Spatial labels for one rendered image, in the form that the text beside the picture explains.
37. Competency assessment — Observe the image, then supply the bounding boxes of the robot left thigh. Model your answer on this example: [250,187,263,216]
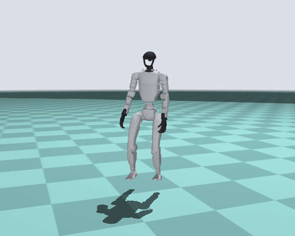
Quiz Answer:
[151,113,162,155]

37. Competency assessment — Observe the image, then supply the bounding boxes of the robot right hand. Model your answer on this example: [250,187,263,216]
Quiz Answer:
[119,109,127,128]

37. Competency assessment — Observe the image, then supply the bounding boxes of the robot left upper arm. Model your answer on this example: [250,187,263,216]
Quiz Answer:
[158,73,169,100]

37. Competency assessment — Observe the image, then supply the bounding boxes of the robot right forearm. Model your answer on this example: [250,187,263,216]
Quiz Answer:
[122,91,132,114]

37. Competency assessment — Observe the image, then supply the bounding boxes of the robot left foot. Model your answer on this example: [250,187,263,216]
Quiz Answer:
[152,174,162,180]

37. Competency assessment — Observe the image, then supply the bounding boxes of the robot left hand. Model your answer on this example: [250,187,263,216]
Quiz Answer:
[158,113,167,133]

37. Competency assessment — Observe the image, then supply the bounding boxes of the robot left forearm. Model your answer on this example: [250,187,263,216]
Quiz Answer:
[161,93,169,118]

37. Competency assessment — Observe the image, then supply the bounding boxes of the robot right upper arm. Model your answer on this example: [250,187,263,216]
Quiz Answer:
[128,72,139,98]

